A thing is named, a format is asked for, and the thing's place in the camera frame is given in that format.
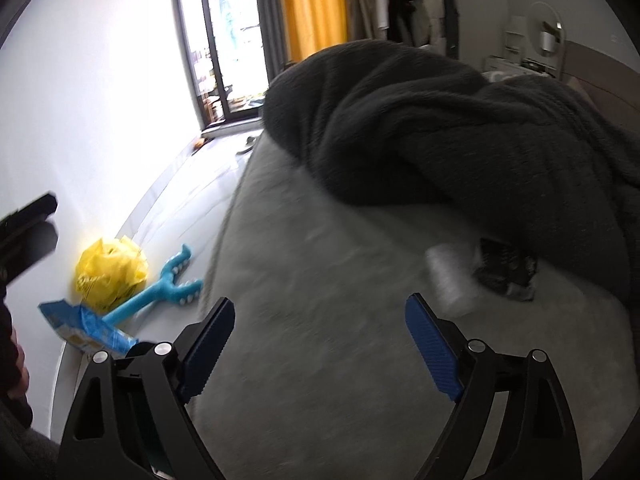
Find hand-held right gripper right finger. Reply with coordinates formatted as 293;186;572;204
405;293;583;480

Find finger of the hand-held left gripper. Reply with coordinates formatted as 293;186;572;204
0;191;59;233
0;221;57;283

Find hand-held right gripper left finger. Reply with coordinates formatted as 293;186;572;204
59;296;236;480

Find yellow plastic bag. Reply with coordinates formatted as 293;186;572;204
74;237;150;312

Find black patterned cloth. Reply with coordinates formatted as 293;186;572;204
472;237;542;304

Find person's left hand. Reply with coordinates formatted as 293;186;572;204
4;327;32;400

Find blue snack box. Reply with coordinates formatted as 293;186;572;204
39;298;141;359

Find bed with grey-green sheet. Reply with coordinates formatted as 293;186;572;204
191;132;640;480

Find dark grey fleece blanket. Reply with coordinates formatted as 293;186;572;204
261;41;640;312

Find white vanity table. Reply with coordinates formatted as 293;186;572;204
481;54;557;82

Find grey curtain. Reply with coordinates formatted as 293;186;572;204
254;0;294;79

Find beige upholstered headboard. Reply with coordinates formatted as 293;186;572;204
560;40;640;128

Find grey hanging pants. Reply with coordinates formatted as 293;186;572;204
440;0;462;59

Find yellow curtain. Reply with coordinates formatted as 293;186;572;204
276;0;352;64

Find oval white-framed mirror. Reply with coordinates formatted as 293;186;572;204
526;2;567;79

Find white hanging jacket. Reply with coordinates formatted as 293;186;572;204
407;0;447;47

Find beige hanging coat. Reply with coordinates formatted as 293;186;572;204
351;0;389;42

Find black hanging garment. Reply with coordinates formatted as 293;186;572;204
384;0;422;44

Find window with dark frame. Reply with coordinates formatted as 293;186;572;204
169;0;282;137

